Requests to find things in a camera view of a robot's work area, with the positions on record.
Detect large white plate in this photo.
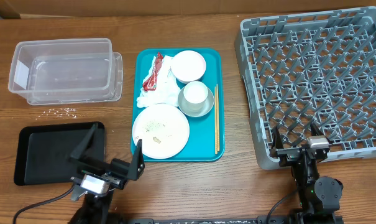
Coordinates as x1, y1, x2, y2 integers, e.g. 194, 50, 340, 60
132, 104, 190, 159

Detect wooden chopstick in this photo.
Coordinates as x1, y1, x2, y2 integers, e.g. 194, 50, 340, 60
214, 84, 220, 154
214, 84, 218, 155

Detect pink white bowl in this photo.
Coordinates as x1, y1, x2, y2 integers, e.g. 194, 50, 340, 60
171, 50, 206, 84

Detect right wooden chopstick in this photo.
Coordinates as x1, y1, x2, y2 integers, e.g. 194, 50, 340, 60
214, 84, 220, 154

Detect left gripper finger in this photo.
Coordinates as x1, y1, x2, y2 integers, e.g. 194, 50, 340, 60
127, 139, 145, 180
70, 123, 98, 160

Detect cardboard backdrop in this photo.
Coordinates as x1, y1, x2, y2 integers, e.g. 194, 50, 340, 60
0, 0, 376, 18

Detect grey green saucer bowl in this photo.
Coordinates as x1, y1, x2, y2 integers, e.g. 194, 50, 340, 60
178, 88, 214, 118

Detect grey dishwasher rack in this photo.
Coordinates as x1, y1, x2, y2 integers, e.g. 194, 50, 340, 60
235, 6, 376, 170

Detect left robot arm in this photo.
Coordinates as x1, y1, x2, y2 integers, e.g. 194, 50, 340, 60
69, 123, 145, 223

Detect spilled rice grains on table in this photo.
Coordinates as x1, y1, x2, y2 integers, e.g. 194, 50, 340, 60
35, 107, 78, 120

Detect red snack wrapper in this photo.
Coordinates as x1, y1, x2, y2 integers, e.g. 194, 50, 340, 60
142, 52, 163, 91

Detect white napkin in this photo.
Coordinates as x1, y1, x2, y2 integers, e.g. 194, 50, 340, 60
136, 55, 181, 108

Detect black plastic tray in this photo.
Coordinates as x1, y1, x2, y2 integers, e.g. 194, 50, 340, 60
14, 121, 106, 186

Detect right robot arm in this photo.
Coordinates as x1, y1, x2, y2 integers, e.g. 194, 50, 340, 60
265, 124, 344, 224

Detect pale green cup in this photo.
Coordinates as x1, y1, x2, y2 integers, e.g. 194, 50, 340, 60
183, 81, 208, 111

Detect clear plastic bin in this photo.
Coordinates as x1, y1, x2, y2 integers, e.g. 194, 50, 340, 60
8, 38, 116, 105

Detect left wooden chopstick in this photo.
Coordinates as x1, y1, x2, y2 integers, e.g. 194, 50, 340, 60
214, 84, 218, 155

